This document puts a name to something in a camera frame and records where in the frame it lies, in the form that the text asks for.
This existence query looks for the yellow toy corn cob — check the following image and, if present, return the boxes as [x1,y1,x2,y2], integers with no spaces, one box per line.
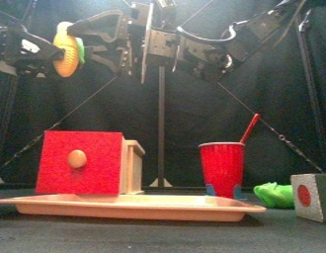
[52,21,82,79]

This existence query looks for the green corn husk piece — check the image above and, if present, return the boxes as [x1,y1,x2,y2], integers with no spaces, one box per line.
[74,36,87,65]

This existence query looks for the crumpled green husk piece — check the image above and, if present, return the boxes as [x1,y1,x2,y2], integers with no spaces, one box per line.
[253,181,297,210]

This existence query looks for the light wooden drawer box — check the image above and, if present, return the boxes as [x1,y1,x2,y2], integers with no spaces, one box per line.
[119,139,148,196]

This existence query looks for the red plastic straw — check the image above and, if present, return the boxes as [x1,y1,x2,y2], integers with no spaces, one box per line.
[239,113,263,145]

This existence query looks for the red drawer with wooden knob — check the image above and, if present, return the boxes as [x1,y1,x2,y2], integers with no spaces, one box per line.
[35,129,127,196]

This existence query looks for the red plastic cup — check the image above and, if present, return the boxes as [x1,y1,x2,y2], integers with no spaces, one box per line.
[198,141,247,200]

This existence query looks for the blue cup holder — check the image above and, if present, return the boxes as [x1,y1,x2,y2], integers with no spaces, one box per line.
[204,183,250,202]

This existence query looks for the pink plastic tray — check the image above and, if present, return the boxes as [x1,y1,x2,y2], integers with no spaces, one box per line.
[0,193,269,222]

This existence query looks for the white block with red dot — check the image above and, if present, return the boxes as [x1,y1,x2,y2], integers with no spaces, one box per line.
[289,173,326,224]

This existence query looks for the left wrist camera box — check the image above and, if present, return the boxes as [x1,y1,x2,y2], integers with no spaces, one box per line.
[0,0,39,24]

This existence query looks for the diagonal frame brace cable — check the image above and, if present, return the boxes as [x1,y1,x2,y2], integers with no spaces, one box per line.
[216,81,326,175]
[0,76,120,175]

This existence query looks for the vertical metal frame pole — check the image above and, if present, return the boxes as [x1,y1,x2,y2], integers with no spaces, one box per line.
[148,65,174,189]

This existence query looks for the black side frame post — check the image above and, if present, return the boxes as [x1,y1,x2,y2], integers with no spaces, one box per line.
[295,9,326,173]

